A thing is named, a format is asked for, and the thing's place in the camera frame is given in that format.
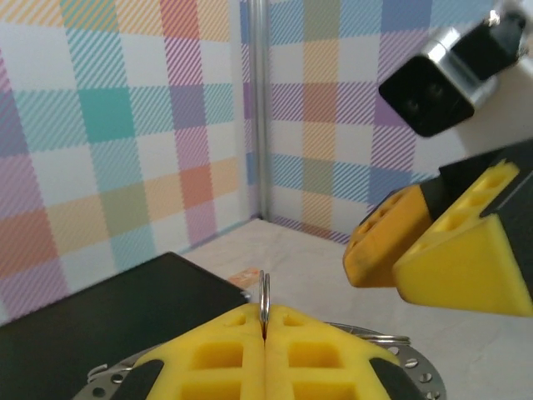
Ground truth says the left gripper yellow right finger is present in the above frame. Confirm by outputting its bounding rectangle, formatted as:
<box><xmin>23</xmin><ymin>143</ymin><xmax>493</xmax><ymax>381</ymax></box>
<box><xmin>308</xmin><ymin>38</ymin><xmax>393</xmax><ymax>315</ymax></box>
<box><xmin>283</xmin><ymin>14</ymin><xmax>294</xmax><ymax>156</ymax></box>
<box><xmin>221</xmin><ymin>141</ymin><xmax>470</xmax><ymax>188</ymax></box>
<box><xmin>264</xmin><ymin>302</ymin><xmax>430</xmax><ymax>400</ymax></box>

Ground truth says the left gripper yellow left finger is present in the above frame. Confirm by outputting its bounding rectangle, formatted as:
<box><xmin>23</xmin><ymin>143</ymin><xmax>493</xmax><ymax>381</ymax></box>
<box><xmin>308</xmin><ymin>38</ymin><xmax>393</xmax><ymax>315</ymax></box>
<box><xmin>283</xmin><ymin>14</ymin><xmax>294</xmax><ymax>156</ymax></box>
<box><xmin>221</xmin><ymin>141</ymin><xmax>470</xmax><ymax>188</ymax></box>
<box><xmin>118</xmin><ymin>302</ymin><xmax>267</xmax><ymax>400</ymax></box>

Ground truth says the silver split keyring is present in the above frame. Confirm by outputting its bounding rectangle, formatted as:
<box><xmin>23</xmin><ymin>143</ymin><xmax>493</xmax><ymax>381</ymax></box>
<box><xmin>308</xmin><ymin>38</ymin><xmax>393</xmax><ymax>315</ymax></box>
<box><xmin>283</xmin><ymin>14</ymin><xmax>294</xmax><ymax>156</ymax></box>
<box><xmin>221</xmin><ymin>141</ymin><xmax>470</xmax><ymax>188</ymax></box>
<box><xmin>258</xmin><ymin>270</ymin><xmax>271</xmax><ymax>337</ymax></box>
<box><xmin>361</xmin><ymin>332</ymin><xmax>412</xmax><ymax>348</ymax></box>

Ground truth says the perforated silver metal plate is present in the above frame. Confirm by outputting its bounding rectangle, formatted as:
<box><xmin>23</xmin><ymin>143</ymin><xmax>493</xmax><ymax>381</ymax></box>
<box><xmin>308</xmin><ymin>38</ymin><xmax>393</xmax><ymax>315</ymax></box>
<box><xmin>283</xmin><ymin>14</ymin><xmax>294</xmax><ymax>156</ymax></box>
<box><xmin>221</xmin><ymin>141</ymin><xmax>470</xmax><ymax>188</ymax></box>
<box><xmin>70</xmin><ymin>322</ymin><xmax>447</xmax><ymax>400</ymax></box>

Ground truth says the small orange block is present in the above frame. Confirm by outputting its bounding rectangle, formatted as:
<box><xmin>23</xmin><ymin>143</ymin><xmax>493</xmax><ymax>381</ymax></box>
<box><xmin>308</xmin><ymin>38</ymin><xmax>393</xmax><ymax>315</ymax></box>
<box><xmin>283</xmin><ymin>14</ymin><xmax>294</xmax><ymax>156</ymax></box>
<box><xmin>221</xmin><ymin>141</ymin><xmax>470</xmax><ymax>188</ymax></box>
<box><xmin>227</xmin><ymin>267</ymin><xmax>262</xmax><ymax>288</ymax></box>

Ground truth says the black hard case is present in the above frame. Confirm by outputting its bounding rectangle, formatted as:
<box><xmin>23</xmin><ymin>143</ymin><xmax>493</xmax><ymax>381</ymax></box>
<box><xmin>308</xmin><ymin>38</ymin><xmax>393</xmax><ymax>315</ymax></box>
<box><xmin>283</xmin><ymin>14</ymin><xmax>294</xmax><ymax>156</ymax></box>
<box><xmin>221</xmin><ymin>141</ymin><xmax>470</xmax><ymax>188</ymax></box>
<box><xmin>0</xmin><ymin>251</ymin><xmax>251</xmax><ymax>400</ymax></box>

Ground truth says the aluminium frame post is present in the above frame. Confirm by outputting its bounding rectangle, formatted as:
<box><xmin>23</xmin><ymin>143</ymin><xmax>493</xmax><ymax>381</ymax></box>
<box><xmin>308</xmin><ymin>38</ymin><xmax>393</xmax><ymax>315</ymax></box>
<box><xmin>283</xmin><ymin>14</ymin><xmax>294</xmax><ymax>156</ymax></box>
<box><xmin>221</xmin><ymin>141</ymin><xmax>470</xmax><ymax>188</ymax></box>
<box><xmin>248</xmin><ymin>0</ymin><xmax>274</xmax><ymax>220</ymax></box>

